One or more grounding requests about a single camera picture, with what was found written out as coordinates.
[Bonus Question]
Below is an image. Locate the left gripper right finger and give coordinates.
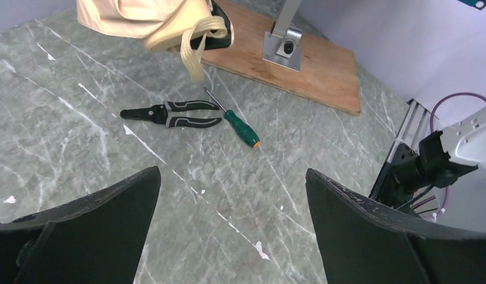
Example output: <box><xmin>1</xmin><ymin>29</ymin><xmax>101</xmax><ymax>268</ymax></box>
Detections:
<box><xmin>306</xmin><ymin>169</ymin><xmax>486</xmax><ymax>283</ymax></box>

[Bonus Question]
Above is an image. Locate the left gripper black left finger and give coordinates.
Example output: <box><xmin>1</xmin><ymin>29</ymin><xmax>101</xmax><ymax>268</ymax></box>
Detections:
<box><xmin>0</xmin><ymin>166</ymin><xmax>161</xmax><ymax>283</ymax></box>

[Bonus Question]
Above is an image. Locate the beige umbrella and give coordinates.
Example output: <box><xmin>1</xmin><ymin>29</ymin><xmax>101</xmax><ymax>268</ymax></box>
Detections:
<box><xmin>76</xmin><ymin>0</ymin><xmax>234</xmax><ymax>83</ymax></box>

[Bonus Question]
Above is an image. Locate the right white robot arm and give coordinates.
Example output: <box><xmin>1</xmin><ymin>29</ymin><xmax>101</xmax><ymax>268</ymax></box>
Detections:
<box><xmin>369</xmin><ymin>100</ymin><xmax>486</xmax><ymax>215</ymax></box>

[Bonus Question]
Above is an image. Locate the wooden board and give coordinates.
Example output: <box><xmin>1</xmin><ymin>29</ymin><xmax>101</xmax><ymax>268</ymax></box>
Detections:
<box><xmin>203</xmin><ymin>1</ymin><xmax>361</xmax><ymax>115</ymax></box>

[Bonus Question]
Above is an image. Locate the aluminium frame rail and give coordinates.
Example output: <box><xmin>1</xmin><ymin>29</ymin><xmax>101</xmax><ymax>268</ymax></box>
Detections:
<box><xmin>386</xmin><ymin>99</ymin><xmax>430</xmax><ymax>164</ymax></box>

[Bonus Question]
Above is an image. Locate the green handled screwdriver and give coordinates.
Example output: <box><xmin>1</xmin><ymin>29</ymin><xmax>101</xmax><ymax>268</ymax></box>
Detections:
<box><xmin>203</xmin><ymin>87</ymin><xmax>260</xmax><ymax>148</ymax></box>

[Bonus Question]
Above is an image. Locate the metal switch stand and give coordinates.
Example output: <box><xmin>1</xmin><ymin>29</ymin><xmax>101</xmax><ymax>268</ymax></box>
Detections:
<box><xmin>262</xmin><ymin>0</ymin><xmax>302</xmax><ymax>72</ymax></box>

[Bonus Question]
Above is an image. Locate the dark teal network switch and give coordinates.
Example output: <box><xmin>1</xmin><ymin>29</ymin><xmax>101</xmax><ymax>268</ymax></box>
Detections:
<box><xmin>458</xmin><ymin>0</ymin><xmax>486</xmax><ymax>10</ymax></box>

